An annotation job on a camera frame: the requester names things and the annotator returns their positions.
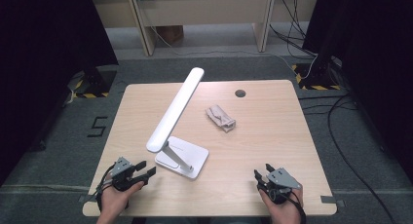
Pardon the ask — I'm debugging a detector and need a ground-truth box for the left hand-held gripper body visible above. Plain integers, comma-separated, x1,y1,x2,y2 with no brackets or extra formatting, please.
110,156,145,193

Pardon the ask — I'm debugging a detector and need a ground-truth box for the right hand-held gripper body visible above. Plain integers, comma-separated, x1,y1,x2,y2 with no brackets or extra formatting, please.
257,167,302,205

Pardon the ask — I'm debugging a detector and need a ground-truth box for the white desk lamp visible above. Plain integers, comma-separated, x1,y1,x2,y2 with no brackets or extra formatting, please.
145,66,209,180

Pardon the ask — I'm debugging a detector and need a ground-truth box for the person's right hand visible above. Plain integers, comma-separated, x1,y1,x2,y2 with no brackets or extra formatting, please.
258,184,305,220

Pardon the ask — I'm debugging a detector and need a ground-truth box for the person's left hand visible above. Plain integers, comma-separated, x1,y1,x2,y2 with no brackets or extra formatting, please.
100,180,145,220

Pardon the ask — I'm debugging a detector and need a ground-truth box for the grey tape piece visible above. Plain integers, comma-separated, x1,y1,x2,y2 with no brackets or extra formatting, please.
320,195,346,208
78,194,99,204

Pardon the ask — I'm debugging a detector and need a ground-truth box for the black stand base striped tape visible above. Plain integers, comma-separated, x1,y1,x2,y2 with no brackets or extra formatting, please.
67,66,118,100
291,53,342,92

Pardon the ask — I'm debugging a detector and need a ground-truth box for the brown cardboard box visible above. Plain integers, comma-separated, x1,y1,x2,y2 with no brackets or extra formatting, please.
155,24,185,45

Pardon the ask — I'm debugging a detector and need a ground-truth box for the black curtain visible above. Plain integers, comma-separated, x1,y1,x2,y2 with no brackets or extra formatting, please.
303,0,413,183
0,0,119,186

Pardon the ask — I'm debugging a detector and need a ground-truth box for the beige desk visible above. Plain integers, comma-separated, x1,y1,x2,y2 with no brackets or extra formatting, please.
89,0,320,57

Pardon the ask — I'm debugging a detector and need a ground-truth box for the right hand-held gripper black cable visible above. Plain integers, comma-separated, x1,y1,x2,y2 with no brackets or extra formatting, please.
284,190,308,224

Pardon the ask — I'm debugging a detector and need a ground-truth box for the hand-held gripper black cable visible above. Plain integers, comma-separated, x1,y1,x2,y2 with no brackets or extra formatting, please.
284,190,308,224
94,165,117,212

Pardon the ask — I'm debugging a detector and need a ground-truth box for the left hand-held gripper black cable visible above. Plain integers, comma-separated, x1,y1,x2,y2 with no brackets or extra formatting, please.
94,165,117,212

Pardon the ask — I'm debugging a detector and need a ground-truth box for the long black floor cable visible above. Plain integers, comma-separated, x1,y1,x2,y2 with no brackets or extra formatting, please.
298,92,398,224

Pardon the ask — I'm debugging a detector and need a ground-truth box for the white floor cable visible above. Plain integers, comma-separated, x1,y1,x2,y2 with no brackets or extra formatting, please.
137,0,319,81

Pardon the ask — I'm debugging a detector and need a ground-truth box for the black cables bundle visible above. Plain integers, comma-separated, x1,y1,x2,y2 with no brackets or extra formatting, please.
269,0,319,60

